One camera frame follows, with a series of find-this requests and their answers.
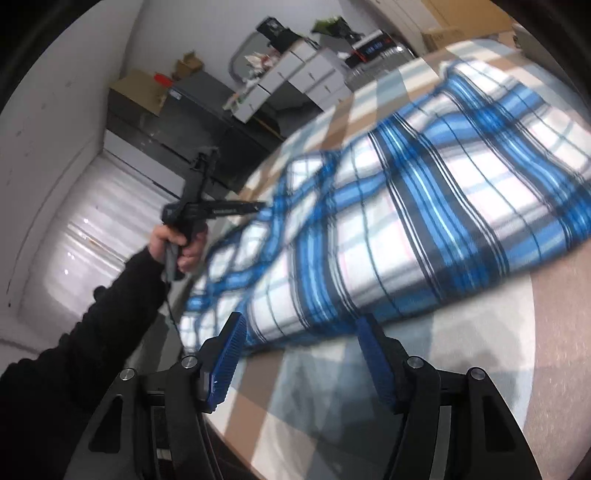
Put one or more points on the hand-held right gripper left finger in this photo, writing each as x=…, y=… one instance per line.
x=226, y=360

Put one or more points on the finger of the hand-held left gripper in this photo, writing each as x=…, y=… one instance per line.
x=235, y=209

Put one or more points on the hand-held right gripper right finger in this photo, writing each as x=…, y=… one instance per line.
x=376, y=364

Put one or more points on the blue plaid shirt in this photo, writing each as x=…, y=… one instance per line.
x=392, y=207

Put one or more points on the person's left forearm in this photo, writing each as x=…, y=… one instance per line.
x=69, y=369

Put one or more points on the person's left hand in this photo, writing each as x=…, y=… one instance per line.
x=191, y=251

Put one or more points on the brown checkered cloth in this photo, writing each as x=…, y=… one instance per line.
x=332, y=406

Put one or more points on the dark glass wardrobe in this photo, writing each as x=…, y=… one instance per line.
x=152, y=129

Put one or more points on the white curtain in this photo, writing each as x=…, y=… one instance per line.
x=92, y=230

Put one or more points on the tall flat cardboard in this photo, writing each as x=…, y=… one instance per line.
x=138, y=90

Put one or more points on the red bag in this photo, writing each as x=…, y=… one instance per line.
x=164, y=79

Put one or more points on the open cardboard box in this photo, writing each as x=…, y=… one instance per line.
x=189, y=67

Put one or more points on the pile of desk clutter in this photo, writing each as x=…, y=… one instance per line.
x=258, y=64

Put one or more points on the white desk with drawers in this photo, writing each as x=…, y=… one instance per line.
x=304, y=69

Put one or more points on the rounded mirror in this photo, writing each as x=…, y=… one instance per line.
x=244, y=46

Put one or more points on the black paper bag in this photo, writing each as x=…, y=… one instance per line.
x=274, y=32

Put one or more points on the wrapped flower bouquet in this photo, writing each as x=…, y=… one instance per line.
x=334, y=27

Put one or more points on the black red printed box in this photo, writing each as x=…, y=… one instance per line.
x=369, y=46

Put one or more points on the silver suitcase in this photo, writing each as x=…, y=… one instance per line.
x=392, y=55

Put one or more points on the brown cardboard box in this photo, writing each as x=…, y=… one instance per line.
x=443, y=39

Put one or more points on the wooden door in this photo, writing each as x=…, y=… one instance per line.
x=461, y=14

